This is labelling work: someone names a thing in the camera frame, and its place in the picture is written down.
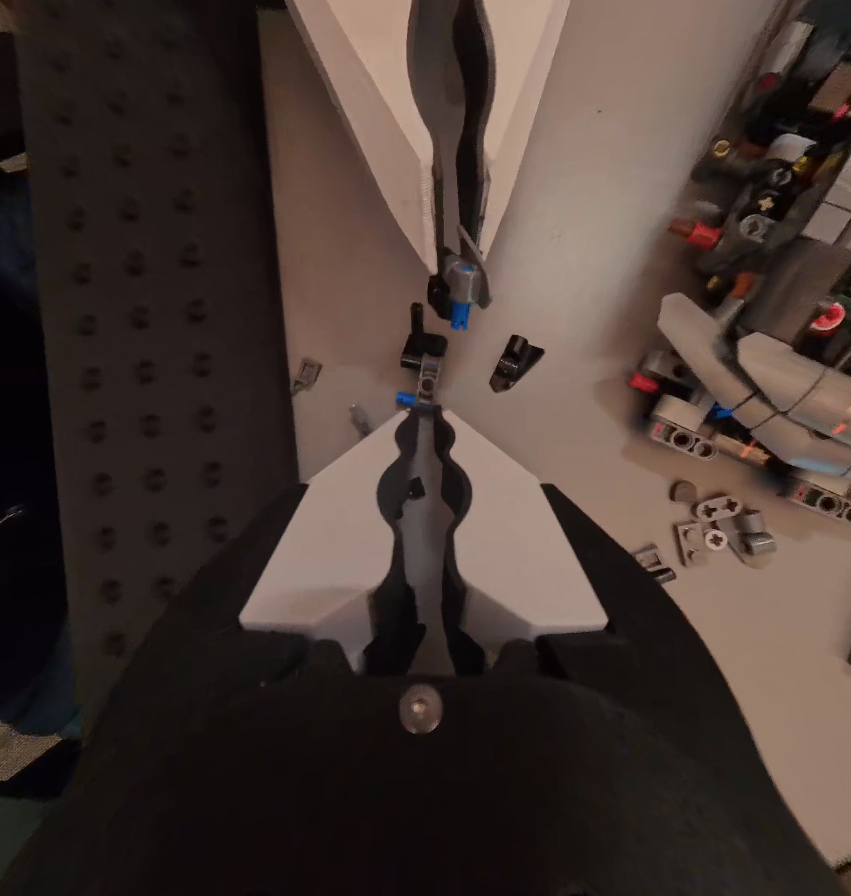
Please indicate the tiny black lego piece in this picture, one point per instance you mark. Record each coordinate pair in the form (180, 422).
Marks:
(416, 488)

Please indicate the black perforated board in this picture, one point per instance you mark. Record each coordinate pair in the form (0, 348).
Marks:
(152, 350)

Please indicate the grey lego plate with holes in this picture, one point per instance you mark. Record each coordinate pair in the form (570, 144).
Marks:
(719, 507)

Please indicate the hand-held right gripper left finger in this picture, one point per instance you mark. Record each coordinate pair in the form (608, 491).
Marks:
(313, 560)

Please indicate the light grey small lego plate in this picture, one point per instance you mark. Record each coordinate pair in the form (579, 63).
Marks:
(698, 542)

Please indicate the dark half-round lego tile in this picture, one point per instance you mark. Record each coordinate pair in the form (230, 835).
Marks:
(682, 491)

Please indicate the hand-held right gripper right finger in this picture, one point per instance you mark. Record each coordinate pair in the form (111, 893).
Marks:
(530, 560)

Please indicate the grey lego car section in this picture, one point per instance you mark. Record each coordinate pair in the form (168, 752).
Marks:
(782, 392)

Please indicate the black lego connector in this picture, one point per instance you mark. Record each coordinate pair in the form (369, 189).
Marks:
(513, 364)

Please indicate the small black lego assembly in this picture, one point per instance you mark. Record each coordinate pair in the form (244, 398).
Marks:
(425, 371)

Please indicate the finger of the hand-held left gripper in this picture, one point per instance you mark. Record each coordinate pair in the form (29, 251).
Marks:
(355, 70)
(523, 56)

